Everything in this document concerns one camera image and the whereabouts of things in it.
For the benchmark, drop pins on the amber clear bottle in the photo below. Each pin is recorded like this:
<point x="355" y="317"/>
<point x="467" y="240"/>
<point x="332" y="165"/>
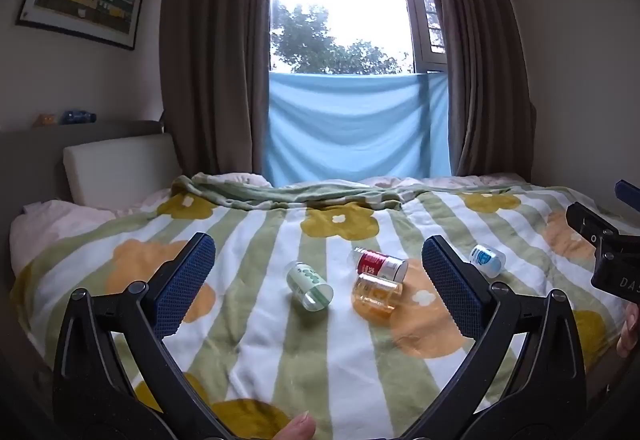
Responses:
<point x="375" y="296"/>

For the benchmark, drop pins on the light blue cloth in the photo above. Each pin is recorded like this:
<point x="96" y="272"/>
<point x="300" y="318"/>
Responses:
<point x="357" y="127"/>

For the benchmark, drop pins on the person's left hand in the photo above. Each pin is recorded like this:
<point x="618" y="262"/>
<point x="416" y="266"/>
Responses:
<point x="295" y="427"/>

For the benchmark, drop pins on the white headboard cushion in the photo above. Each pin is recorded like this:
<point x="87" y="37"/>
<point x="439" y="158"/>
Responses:
<point x="120" y="167"/>

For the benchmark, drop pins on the blue white bottle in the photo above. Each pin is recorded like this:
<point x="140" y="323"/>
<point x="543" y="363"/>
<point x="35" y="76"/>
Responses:
<point x="487" y="260"/>

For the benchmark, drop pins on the blue bottle on headboard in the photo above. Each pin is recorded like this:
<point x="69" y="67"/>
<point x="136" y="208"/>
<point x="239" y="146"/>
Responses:
<point x="77" y="116"/>

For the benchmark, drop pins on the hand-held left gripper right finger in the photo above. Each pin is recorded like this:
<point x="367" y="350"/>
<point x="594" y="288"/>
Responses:
<point x="452" y="290"/>

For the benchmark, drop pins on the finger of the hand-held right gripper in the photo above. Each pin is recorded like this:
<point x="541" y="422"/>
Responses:
<point x="629" y="192"/>
<point x="587" y="220"/>

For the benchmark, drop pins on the green white bottle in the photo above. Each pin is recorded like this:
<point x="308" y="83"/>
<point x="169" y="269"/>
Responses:
<point x="310" y="287"/>

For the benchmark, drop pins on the person's right hand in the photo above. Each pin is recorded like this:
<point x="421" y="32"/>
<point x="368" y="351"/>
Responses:
<point x="630" y="332"/>

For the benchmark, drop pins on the orange toy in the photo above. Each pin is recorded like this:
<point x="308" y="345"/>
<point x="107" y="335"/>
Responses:
<point x="47" y="119"/>

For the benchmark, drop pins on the pale pink duvet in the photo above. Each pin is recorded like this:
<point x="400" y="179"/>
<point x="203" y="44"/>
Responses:
<point x="55" y="230"/>

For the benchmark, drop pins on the grey bed headboard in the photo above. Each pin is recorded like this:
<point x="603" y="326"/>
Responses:
<point x="35" y="155"/>

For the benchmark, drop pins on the red white bottle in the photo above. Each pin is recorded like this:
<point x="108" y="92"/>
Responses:
<point x="382" y="264"/>

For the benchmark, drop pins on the floral striped blanket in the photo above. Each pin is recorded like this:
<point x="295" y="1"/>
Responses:
<point x="310" y="355"/>

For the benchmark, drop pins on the brown curtain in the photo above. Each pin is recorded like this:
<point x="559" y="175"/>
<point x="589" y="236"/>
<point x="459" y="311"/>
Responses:
<point x="215" y="50"/>
<point x="480" y="55"/>

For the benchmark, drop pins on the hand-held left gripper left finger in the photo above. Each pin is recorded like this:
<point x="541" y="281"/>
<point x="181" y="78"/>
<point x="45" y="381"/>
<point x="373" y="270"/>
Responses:
<point x="185" y="285"/>

